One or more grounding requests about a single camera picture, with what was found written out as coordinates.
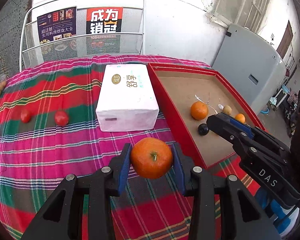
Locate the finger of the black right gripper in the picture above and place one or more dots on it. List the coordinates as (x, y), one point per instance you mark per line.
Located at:
(227, 126)
(241, 144)

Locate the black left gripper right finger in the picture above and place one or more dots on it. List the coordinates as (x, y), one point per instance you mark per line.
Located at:
(241, 215)

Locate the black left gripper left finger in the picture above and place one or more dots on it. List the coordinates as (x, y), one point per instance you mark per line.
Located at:
(61, 215)

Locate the small orange mandarin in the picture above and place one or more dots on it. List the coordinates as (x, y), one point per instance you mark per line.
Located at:
(241, 118)

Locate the brown kiwi fruit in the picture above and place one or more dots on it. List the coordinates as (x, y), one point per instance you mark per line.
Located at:
(227, 110)

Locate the dark purple plum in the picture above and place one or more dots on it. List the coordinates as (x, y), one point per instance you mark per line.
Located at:
(203, 129)

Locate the large rough orange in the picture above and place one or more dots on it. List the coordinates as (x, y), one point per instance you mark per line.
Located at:
(199, 110)

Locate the reddish orange mandarin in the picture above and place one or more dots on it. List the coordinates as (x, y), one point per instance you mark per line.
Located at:
(151, 158)

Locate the blue gloved right hand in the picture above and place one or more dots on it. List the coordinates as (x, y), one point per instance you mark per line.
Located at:
(272, 207)

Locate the red cardboard box tray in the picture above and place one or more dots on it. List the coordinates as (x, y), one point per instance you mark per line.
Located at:
(187, 96)

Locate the grey metal cabinet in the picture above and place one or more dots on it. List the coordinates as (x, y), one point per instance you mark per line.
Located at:
(251, 65)

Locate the plaid red pink tablecloth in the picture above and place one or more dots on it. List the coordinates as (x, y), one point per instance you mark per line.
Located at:
(36, 156)

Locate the near red tomato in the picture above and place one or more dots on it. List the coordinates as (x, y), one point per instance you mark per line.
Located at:
(61, 118)

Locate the red tomato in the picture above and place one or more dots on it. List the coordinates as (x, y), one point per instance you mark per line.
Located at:
(25, 116)
(61, 118)

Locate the far red tomato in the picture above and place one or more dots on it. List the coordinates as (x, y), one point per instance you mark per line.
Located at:
(25, 116)

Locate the white tissue pack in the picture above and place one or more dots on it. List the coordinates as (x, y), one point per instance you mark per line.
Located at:
(126, 101)

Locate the red black book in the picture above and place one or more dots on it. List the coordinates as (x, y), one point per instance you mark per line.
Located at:
(104, 20)

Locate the white metal mesh rack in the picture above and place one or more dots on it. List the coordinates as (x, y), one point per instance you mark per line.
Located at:
(129, 41)

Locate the dark purple cookbook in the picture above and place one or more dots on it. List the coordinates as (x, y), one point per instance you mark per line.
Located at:
(57, 25)

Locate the studded metal door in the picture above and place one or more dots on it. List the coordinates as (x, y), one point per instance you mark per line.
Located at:
(12, 15)

